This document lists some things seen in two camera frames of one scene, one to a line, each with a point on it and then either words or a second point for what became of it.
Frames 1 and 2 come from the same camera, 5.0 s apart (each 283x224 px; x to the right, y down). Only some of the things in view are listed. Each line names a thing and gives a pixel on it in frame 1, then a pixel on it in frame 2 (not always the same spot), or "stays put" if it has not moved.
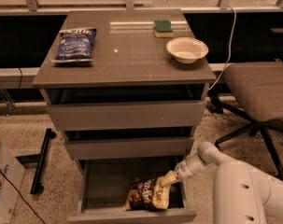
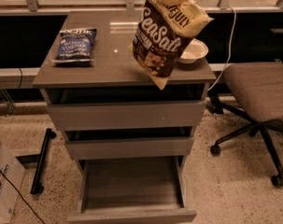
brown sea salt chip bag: [148, 194] -> [170, 18]
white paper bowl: [187, 49] stays put
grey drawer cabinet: [128, 87] stays put
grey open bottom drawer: [104, 185] stays put
